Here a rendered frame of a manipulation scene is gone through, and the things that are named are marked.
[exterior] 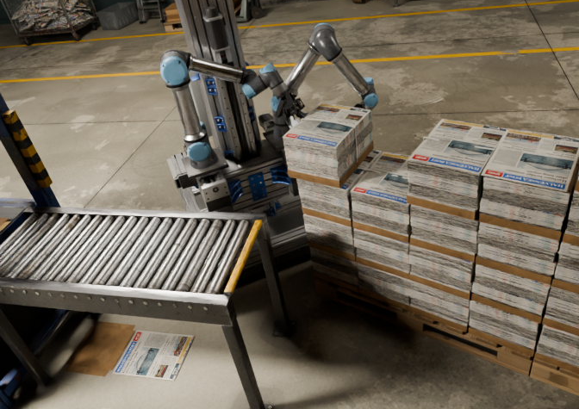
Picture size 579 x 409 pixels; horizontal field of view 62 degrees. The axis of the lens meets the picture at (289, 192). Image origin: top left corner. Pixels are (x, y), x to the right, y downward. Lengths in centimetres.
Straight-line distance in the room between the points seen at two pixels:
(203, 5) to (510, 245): 178
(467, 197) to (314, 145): 68
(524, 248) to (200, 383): 167
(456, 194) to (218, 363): 151
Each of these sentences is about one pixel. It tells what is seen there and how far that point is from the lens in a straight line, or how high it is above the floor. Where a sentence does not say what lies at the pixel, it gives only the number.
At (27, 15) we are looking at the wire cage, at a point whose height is 54.
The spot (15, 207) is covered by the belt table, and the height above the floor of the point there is 80.
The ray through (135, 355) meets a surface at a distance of 293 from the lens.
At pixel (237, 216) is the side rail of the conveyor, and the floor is 80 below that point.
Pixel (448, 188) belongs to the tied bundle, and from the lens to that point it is 200.
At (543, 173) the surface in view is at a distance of 194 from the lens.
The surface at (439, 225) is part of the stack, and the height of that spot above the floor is 76.
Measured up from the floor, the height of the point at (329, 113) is 106.
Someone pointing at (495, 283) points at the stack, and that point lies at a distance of 225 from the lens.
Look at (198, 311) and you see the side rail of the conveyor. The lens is 193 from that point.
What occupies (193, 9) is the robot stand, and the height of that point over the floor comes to 157.
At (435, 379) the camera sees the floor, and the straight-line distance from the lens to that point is 255.
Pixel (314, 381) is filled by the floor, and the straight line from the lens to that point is 255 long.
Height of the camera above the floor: 213
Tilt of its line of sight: 35 degrees down
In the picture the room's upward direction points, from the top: 10 degrees counter-clockwise
